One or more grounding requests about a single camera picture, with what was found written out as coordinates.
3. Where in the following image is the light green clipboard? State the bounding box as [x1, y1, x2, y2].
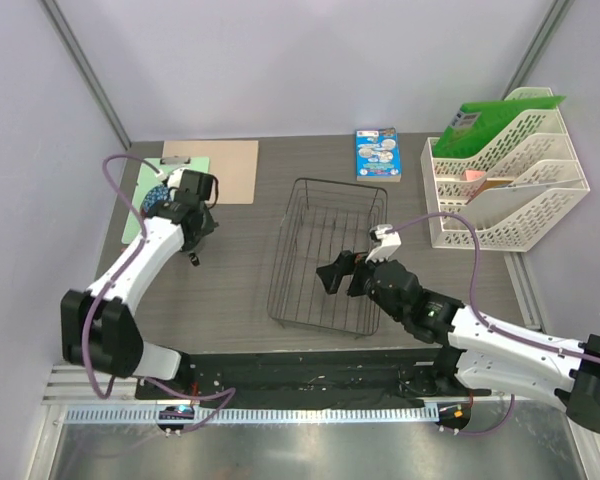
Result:
[121, 156, 210, 245]

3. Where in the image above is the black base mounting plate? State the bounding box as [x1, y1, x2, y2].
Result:
[134, 349, 494, 409]

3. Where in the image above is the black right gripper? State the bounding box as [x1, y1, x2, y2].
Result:
[317, 246, 405, 322]

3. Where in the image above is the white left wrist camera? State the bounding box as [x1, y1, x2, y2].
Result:
[156, 167, 186, 189]

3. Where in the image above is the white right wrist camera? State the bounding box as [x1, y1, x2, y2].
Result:
[365, 224, 401, 263]

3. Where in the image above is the white bowl red diamond pattern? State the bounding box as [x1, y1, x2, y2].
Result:
[140, 184, 170, 217]

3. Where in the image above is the white slotted cable duct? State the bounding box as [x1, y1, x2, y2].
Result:
[64, 403, 439, 426]

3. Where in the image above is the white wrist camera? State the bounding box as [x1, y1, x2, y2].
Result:
[156, 167, 186, 189]
[365, 224, 401, 263]

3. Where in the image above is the white plastic file organizer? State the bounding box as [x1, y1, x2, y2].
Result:
[421, 108, 590, 252]

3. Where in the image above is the green plastic folder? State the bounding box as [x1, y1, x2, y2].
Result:
[432, 92, 566, 159]

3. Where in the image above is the blue picture book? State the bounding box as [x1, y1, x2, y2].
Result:
[355, 127, 402, 182]

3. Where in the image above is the grey ceramic mug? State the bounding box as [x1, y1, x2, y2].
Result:
[180, 235, 208, 267]

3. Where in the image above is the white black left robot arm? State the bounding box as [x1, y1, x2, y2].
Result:
[60, 168, 219, 399]

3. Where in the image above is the grey wire dish rack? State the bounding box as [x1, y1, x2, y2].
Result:
[267, 177, 388, 337]

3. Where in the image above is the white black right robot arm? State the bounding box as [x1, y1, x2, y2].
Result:
[316, 250, 600, 434]

